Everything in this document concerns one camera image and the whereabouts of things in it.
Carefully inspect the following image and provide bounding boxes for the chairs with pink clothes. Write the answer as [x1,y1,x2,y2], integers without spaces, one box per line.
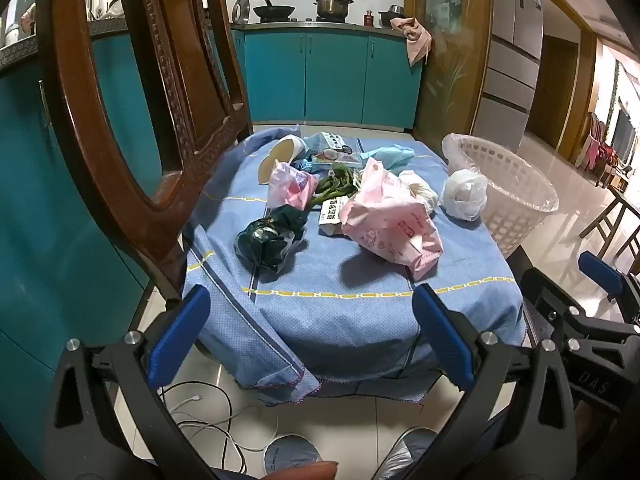
[575,112,621,186]

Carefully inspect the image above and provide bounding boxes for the person's right forearm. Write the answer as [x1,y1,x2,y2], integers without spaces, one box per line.
[572,396,608,471]

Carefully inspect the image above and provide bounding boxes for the large pink plastic bag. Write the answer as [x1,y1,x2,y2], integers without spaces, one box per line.
[339,158,444,281]

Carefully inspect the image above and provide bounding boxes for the blue tablecloth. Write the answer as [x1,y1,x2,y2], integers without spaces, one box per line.
[181,127,528,406]

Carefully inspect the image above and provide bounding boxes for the black pot with steel bowl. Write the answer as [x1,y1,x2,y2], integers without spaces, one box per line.
[378,5,407,28]

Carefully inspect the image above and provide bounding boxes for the clear plastic bin liner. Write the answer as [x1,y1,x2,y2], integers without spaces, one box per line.
[442,133,560,213]

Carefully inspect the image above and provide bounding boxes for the white cable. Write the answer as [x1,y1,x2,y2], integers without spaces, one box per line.
[170,395,281,466]

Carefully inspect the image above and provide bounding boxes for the green leafy vegetable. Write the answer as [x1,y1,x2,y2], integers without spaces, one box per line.
[306,162,362,208]

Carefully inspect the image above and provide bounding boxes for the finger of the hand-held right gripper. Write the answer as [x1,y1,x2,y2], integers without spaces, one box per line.
[578,251,640,306]
[520,266,640,343]

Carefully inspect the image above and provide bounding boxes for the steel cooking pot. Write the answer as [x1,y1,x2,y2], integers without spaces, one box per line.
[313,0,355,22]

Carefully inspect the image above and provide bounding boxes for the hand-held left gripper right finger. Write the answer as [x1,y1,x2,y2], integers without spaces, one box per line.
[395,282,583,480]

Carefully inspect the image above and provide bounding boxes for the carved wooden chair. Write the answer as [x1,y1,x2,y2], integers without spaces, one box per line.
[37,0,256,306]

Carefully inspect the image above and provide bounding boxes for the dark wooden stool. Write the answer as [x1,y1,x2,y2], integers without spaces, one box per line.
[580,185,640,261]

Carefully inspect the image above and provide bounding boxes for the grey slipper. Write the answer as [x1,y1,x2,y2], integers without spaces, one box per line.
[263,435,321,480]
[377,427,441,480]

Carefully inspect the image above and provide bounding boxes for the silver refrigerator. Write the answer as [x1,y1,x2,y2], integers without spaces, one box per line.
[472,0,544,151]

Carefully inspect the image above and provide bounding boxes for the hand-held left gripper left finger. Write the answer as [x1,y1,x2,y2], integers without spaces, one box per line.
[44,284,226,480]

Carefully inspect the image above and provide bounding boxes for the teal kitchen cabinet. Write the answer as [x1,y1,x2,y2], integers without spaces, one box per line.
[0,25,191,406]
[231,25,426,131]

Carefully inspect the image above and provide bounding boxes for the wooden framed glass door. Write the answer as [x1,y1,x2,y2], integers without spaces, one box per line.
[404,0,493,153]

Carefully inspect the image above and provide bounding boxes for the green garland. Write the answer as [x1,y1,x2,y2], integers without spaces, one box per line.
[602,60,623,141]

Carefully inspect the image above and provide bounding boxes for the white medicine box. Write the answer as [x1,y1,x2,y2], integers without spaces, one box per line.
[318,195,353,236]

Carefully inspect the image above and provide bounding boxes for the white plastic basket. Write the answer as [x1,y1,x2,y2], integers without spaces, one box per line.
[442,133,560,260]

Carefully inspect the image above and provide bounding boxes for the black wok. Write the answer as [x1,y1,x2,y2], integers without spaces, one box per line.
[252,0,297,22]

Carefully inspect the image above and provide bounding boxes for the white plastic bag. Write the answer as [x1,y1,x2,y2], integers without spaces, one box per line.
[440,168,488,222]

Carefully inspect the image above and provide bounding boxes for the dark green plastic bag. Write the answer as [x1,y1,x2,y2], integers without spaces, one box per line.
[234,205,308,276]

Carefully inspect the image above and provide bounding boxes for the blue face mask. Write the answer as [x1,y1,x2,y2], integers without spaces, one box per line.
[360,145,417,173]

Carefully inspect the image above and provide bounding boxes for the cream plastic bag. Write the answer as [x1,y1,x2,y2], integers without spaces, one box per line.
[397,170,440,213]

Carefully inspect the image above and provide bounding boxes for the small pink plastic bag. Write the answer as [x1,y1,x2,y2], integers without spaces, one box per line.
[267,161,319,211]

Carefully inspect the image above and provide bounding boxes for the white snack packet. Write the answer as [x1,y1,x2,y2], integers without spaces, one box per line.
[302,131,366,168]

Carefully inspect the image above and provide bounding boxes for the pink towel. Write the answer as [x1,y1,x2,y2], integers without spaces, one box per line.
[390,16,432,67]

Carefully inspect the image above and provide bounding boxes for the dark television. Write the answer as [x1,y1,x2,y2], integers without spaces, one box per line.
[612,105,638,161]

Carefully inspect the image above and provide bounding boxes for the white shoe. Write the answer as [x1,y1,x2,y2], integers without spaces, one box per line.
[257,135,309,183]

